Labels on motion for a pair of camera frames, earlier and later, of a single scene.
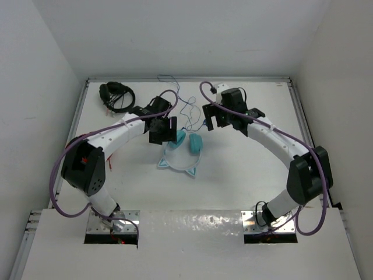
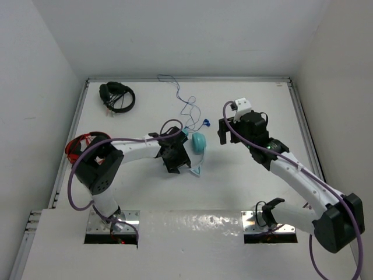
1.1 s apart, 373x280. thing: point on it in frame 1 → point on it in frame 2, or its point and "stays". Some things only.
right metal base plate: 250,226 stays
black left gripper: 169,135 → 182,158
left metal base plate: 97,225 stays
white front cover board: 188,245 stays
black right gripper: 211,111 → 222,132
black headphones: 109,91 stays
